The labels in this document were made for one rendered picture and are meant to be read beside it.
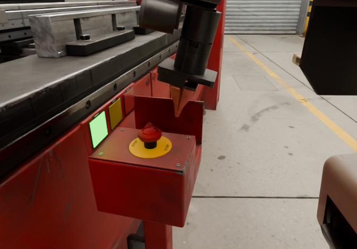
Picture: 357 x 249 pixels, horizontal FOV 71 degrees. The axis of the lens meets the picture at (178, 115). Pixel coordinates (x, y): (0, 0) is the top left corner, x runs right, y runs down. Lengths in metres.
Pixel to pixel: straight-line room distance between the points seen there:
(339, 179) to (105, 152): 0.34
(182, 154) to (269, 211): 1.10
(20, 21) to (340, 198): 0.94
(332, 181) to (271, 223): 1.01
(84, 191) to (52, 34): 0.37
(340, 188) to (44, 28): 0.65
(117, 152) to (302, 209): 1.24
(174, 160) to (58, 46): 0.42
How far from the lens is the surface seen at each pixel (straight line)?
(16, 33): 0.96
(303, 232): 1.43
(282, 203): 1.53
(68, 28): 0.71
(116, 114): 0.48
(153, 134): 0.40
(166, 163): 0.39
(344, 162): 0.42
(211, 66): 2.32
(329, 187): 0.43
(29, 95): 0.45
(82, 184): 0.61
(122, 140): 0.45
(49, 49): 0.69
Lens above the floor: 1.01
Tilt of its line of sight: 26 degrees down
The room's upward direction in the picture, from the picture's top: straight up
